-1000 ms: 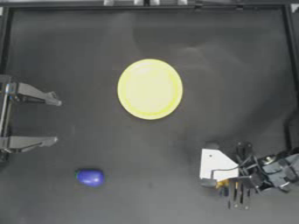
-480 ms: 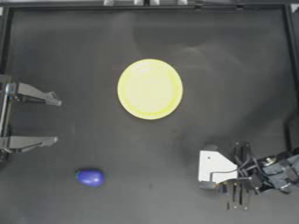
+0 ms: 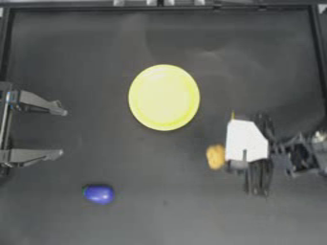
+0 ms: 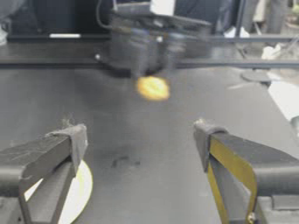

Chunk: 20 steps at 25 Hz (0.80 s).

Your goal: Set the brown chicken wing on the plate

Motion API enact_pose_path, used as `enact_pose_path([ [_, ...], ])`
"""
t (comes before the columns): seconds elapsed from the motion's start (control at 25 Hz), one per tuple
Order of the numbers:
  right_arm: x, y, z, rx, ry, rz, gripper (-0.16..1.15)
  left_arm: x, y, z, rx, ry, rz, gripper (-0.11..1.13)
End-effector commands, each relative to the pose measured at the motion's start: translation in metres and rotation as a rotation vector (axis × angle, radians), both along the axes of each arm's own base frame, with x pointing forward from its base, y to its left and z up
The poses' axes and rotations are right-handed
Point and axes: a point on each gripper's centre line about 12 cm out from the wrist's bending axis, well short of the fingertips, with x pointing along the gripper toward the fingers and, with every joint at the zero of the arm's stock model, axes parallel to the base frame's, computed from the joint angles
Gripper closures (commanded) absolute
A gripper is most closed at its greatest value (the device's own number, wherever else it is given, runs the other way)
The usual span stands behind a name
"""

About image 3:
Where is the brown toy chicken wing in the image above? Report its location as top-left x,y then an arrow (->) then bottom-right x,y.
205,144 -> 227,171

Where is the yellow plate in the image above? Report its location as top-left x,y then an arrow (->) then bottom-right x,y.
128,64 -> 201,132

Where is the blue toy eggplant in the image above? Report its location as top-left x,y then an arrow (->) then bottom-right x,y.
81,184 -> 115,205

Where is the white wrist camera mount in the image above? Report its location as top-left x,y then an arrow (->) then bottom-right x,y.
223,118 -> 271,163

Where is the black table frame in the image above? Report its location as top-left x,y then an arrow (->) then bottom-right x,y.
0,0 -> 327,128

